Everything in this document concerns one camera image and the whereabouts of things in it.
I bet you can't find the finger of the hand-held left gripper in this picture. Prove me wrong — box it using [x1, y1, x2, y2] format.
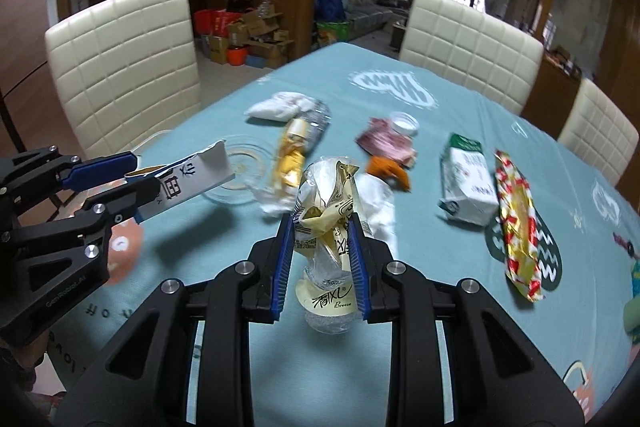
[0, 146, 139, 208]
[0, 178, 165, 258]

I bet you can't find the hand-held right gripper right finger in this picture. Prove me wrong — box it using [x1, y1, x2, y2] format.
[347, 212, 586, 427]

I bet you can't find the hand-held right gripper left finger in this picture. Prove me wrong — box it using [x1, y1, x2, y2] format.
[52, 213, 293, 427]

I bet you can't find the crushed clear yellow-label bottle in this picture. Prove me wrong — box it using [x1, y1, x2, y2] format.
[291, 155, 373, 335]

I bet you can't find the torn white printed carton strip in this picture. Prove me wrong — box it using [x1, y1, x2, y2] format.
[124, 141, 236, 224]

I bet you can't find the gold foil clear wrapper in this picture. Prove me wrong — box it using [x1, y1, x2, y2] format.
[247, 117, 313, 220]

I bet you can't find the green white organic food bag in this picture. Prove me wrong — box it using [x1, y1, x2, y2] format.
[438, 133, 501, 227]

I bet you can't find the white tissue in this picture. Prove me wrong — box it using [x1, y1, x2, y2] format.
[244, 92, 313, 122]

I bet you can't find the red gold checkered wrapper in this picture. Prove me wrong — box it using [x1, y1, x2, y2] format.
[494, 150, 546, 303]

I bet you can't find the white plastic bag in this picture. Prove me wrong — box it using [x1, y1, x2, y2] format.
[357, 174, 398, 258]

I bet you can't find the orange peel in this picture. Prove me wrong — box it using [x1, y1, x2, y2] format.
[366, 156, 412, 192]

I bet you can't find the cream quilted leather chair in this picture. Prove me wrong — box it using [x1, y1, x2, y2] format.
[44, 0, 202, 158]
[398, 0, 545, 115]
[557, 78, 640, 188]

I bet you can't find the clear glass dish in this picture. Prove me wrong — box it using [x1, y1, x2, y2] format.
[202, 134, 281, 206]

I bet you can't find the crumpled pink wrapper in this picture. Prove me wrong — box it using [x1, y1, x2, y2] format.
[356, 117, 417, 168]

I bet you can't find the small white plastic lid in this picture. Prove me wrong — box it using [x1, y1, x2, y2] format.
[389, 111, 420, 136]

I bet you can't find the teal printed tablecloth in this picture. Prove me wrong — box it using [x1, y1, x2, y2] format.
[30, 42, 640, 427]

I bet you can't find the red shopping bag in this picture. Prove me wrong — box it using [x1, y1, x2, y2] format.
[194, 8, 241, 36]

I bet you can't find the pile of cardboard boxes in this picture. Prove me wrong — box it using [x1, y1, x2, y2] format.
[207, 4, 296, 68]

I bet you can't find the colourful printed bag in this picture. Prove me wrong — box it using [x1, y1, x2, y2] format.
[316, 21, 352, 46]

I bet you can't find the wooden partition cabinet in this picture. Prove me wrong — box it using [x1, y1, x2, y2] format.
[235, 0, 318, 70]

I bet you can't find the grey sofa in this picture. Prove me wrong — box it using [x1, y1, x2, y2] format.
[345, 0, 407, 40]

